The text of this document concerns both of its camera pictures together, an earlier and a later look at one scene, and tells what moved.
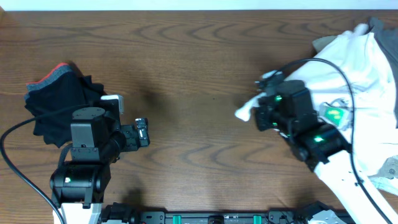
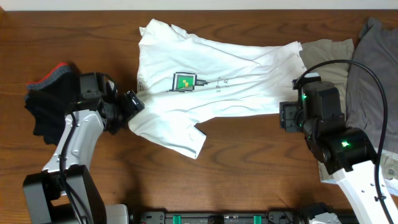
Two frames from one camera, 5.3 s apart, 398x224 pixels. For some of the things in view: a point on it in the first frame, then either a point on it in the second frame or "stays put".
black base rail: (216, 217) stays put
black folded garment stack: (65, 88) stays put
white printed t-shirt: (352, 88) → (184, 80)
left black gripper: (137, 134) → (132, 104)
